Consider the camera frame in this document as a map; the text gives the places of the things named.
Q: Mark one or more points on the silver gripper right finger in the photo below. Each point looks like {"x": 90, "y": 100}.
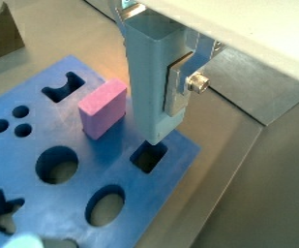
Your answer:
{"x": 185, "y": 78}

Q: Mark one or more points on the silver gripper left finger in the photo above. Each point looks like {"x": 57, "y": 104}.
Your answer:
{"x": 123, "y": 9}

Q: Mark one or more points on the blue shape sorter board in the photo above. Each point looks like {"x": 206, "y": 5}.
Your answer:
{"x": 93, "y": 190}

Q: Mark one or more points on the purple rectangular block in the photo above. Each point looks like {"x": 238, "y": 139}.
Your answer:
{"x": 103, "y": 107}

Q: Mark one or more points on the light blue rounded block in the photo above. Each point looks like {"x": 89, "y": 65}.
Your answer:
{"x": 25, "y": 241}

